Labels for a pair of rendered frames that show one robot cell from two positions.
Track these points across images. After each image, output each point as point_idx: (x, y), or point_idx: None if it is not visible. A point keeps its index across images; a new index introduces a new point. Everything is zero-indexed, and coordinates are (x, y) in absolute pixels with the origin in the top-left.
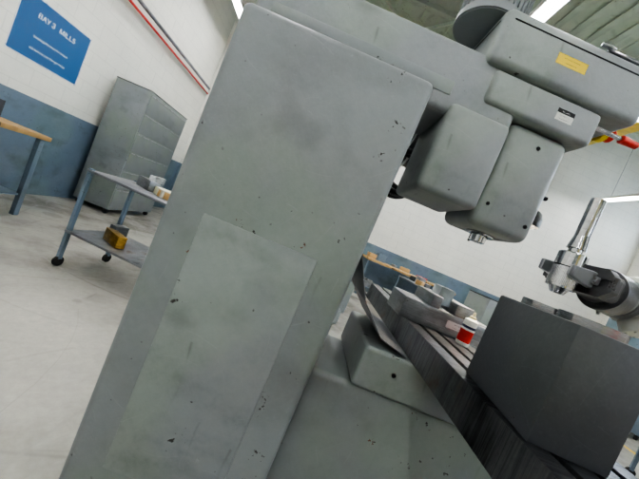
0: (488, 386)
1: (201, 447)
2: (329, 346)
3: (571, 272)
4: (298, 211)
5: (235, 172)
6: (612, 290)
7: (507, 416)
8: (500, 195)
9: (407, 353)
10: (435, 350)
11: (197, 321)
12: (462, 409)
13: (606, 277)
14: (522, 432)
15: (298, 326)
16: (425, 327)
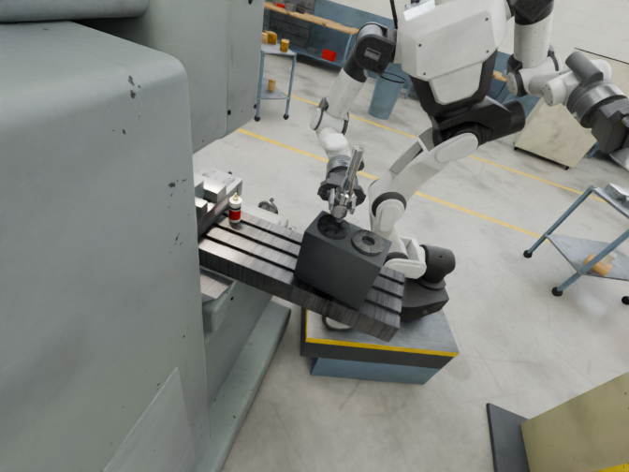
0: (320, 287)
1: None
2: None
3: (352, 213)
4: (130, 395)
5: None
6: (362, 201)
7: (343, 301)
8: (235, 92)
9: (223, 272)
10: (262, 272)
11: None
12: (312, 303)
13: (359, 196)
14: (356, 307)
15: (188, 391)
16: (208, 233)
